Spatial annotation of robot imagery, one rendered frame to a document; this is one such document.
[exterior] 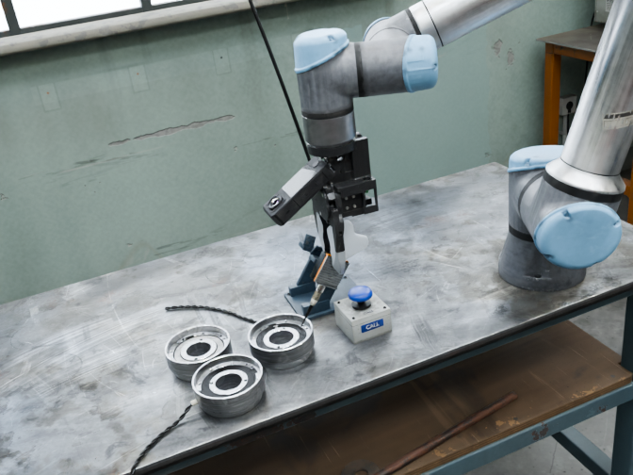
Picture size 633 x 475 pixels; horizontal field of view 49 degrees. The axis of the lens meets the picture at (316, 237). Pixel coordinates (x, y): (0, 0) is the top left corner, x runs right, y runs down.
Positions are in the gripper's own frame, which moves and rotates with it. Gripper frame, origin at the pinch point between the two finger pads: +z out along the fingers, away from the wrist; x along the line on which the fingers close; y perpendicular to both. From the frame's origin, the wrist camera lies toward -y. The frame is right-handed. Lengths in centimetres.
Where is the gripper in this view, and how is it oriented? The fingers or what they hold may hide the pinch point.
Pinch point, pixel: (332, 263)
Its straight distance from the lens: 109.9
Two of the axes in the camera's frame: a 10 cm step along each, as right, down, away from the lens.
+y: 9.3, -2.6, 2.7
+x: -3.5, -3.8, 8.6
